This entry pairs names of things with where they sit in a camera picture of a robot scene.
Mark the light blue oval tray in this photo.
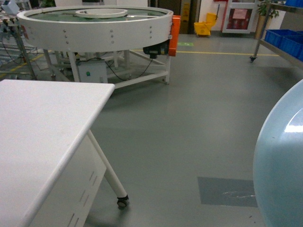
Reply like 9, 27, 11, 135
253, 81, 303, 227

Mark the steel shelf cart left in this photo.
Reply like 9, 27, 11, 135
250, 0, 303, 69

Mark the white control box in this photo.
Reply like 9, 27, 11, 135
78, 62, 108, 83

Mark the orange motor cover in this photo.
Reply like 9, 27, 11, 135
168, 15, 181, 57

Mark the yellow mop bucket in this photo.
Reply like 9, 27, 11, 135
194, 13, 217, 36

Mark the white round rotary table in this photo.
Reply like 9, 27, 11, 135
17, 6, 173, 88

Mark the red fire cabinet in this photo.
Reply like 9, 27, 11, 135
221, 0, 257, 34

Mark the expandable roller conveyor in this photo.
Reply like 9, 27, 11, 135
0, 10, 37, 80

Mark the potted green plant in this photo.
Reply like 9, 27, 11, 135
255, 0, 279, 40

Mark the blue bin on cart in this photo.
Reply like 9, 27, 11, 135
265, 29, 303, 58

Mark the white table leg frame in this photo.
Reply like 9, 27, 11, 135
30, 131, 128, 227

